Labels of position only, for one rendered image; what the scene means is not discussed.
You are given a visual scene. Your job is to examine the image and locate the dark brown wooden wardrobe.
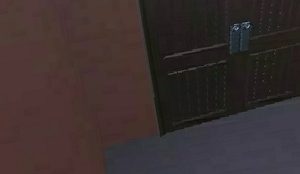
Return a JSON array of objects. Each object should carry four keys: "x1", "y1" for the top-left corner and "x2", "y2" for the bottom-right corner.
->
[{"x1": 137, "y1": 0, "x2": 300, "y2": 138}]

